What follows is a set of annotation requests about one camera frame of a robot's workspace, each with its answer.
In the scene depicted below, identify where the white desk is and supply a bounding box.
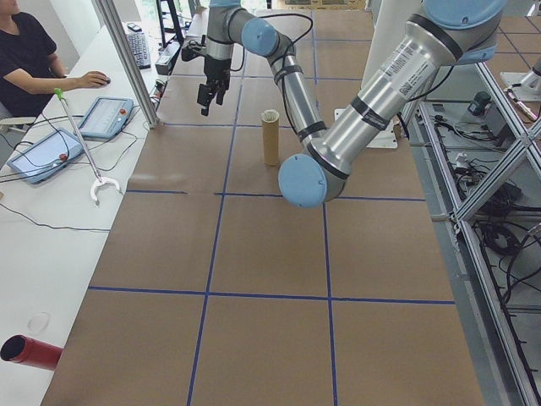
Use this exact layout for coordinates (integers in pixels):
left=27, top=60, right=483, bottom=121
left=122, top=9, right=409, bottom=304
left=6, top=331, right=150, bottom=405
left=0, top=23, right=171, bottom=406

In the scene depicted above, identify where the black metal stand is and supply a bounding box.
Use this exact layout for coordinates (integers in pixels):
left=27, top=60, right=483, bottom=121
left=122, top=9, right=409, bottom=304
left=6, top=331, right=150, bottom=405
left=154, top=0, right=188, bottom=48

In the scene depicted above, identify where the grey electronics box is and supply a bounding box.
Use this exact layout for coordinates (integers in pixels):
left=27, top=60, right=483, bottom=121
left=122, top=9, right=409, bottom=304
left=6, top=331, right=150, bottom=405
left=484, top=102, right=518, bottom=137

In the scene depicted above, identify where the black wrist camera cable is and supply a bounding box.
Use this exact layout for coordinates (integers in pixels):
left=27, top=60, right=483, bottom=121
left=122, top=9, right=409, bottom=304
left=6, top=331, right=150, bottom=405
left=229, top=14, right=317, bottom=130

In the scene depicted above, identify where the blue grey teach pendant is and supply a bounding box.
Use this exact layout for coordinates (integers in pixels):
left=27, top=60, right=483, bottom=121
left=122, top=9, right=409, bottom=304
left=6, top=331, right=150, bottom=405
left=77, top=96, right=135, bottom=142
left=6, top=128, right=84, bottom=186

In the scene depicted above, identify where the white stool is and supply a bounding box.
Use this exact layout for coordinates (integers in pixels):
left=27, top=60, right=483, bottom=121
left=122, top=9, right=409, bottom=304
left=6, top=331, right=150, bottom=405
left=0, top=115, right=38, bottom=135

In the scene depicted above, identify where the brown cardboard shuttlecock tube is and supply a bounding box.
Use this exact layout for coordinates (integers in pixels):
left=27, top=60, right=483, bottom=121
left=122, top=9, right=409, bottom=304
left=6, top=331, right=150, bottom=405
left=260, top=110, right=281, bottom=167

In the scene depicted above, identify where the black keyboard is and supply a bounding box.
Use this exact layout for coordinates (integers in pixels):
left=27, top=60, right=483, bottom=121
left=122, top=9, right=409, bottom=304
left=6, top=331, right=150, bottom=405
left=126, top=31, right=152, bottom=71

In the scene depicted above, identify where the reacher grabber with white claw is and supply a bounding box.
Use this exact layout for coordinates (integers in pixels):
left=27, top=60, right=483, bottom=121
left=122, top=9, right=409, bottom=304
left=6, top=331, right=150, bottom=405
left=53, top=87, right=124, bottom=207

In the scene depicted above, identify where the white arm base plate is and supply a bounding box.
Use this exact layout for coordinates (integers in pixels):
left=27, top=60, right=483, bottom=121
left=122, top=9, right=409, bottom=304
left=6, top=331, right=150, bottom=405
left=500, top=70, right=541, bottom=103

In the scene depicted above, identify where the dark green power tool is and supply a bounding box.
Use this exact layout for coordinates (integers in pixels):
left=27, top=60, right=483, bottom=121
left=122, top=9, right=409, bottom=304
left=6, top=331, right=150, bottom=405
left=467, top=91, right=492, bottom=116

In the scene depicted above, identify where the bare person forearm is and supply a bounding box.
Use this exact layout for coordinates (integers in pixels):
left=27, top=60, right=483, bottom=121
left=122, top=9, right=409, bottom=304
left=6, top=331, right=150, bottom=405
left=2, top=67, right=90, bottom=96

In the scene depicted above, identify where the white column with base plate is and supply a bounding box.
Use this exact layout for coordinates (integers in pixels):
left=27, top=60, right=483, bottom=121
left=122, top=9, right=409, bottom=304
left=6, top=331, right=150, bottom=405
left=333, top=0, right=424, bottom=150

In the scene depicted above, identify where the black desk cable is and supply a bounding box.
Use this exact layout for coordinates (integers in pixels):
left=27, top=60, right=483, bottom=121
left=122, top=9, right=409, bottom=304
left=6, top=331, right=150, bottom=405
left=0, top=113, right=140, bottom=234

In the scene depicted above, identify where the person in black shirt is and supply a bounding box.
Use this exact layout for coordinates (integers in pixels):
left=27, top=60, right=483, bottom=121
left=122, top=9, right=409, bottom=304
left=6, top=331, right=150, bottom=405
left=0, top=0, right=69, bottom=120

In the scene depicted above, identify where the red tube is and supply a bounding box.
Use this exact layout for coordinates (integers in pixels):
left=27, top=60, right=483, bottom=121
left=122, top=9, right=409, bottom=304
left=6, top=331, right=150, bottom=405
left=0, top=334, right=64, bottom=372

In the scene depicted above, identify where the grey power box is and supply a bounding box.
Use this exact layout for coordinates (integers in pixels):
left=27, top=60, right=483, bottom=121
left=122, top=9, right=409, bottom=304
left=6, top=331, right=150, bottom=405
left=154, top=41, right=182, bottom=77

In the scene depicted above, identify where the bystander hand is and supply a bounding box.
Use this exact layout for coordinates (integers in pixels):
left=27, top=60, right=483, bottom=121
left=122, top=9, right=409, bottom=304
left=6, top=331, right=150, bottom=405
left=79, top=70, right=109, bottom=90

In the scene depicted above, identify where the aluminium profile post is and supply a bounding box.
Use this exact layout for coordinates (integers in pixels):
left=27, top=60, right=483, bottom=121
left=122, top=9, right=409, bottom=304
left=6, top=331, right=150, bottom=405
left=93, top=0, right=160, bottom=129

